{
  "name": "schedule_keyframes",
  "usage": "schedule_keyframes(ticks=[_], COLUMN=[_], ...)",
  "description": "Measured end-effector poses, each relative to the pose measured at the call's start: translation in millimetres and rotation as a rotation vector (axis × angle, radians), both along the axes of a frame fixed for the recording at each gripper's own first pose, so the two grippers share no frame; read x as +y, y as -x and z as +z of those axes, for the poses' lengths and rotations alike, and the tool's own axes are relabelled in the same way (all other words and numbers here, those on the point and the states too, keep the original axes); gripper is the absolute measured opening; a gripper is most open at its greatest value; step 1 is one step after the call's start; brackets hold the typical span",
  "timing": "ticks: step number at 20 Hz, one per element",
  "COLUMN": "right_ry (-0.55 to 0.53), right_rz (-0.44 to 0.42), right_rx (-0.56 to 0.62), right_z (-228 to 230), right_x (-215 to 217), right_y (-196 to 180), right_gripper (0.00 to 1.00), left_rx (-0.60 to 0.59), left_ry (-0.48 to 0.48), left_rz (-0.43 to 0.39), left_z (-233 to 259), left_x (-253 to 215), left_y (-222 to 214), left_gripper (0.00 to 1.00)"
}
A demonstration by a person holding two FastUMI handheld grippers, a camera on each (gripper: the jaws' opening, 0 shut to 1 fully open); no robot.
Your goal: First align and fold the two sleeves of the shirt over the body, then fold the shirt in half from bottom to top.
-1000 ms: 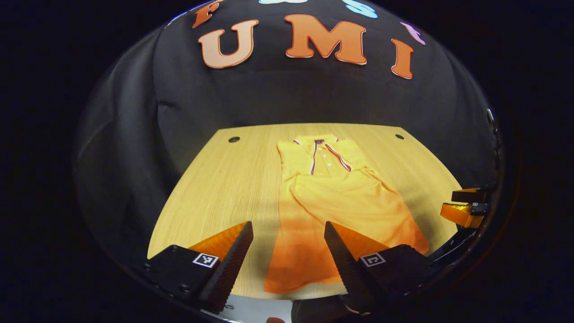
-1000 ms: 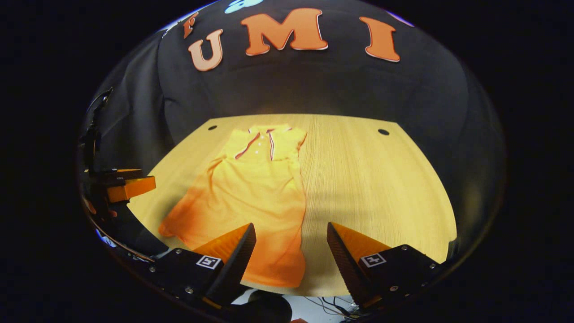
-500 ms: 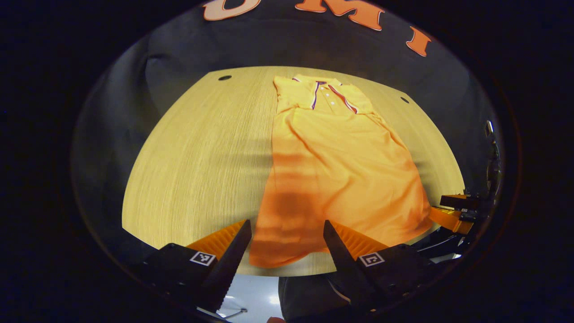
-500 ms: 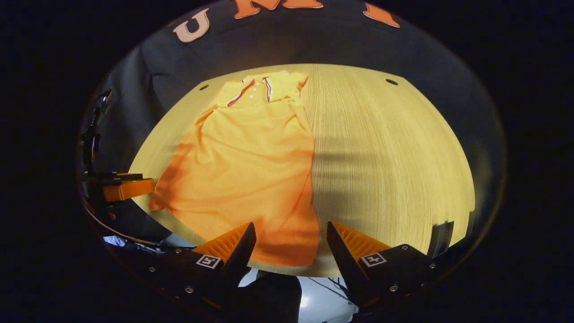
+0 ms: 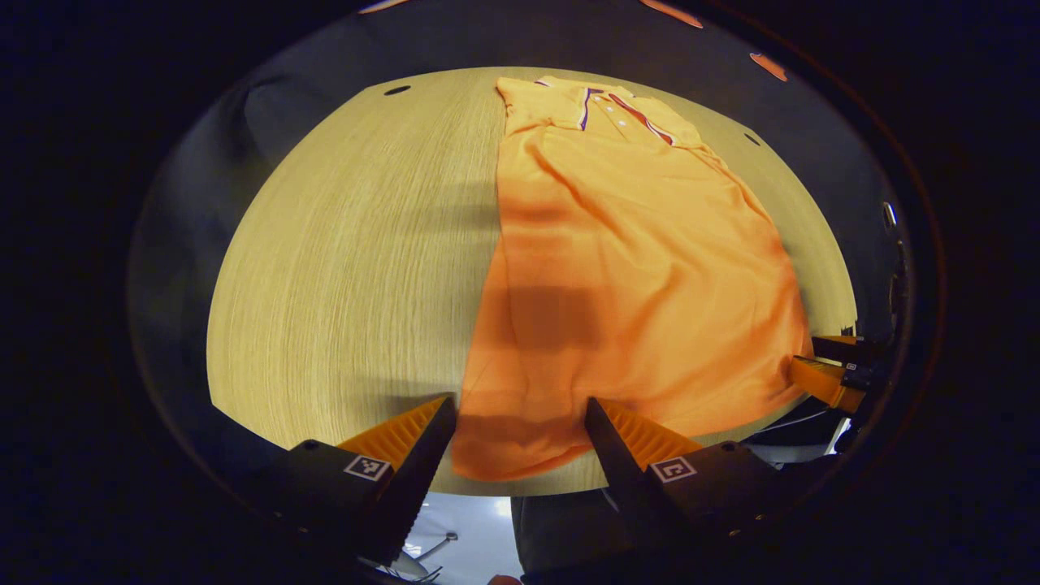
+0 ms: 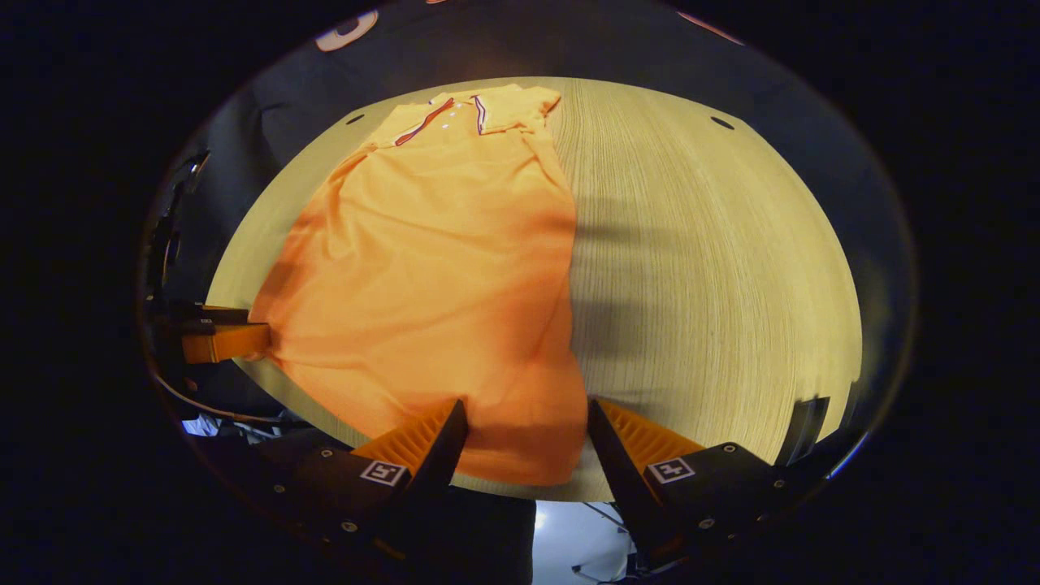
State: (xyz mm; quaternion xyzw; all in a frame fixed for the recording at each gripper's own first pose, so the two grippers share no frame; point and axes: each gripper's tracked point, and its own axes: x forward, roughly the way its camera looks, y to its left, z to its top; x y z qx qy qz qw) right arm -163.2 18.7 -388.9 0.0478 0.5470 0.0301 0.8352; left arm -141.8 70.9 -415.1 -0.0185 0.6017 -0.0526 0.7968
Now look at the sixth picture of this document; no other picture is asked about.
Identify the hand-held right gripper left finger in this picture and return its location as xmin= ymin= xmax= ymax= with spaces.
xmin=248 ymin=398 xmax=470 ymax=561

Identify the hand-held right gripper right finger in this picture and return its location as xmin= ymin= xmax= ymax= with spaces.
xmin=587 ymin=398 xmax=801 ymax=570

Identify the orange T-shirt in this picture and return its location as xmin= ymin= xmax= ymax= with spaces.
xmin=248 ymin=83 xmax=590 ymax=487

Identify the white and blue object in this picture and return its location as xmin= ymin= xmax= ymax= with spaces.
xmin=180 ymin=414 xmax=287 ymax=444

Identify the dark rectangular object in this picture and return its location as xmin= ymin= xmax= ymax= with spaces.
xmin=782 ymin=396 xmax=831 ymax=467

